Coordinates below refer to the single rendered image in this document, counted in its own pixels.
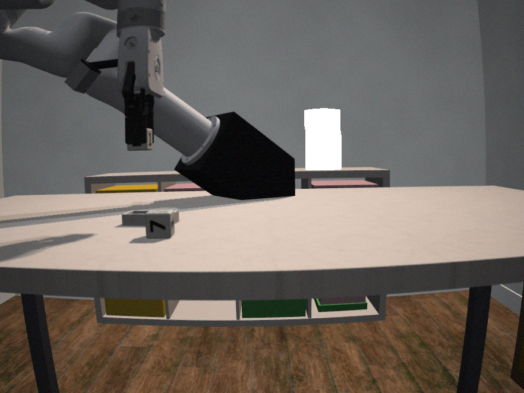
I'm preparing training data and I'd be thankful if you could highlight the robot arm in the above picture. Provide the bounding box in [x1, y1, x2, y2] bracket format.
[0, 0, 220, 165]

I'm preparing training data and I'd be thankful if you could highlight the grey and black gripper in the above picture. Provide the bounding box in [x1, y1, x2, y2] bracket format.
[116, 25, 165, 144]

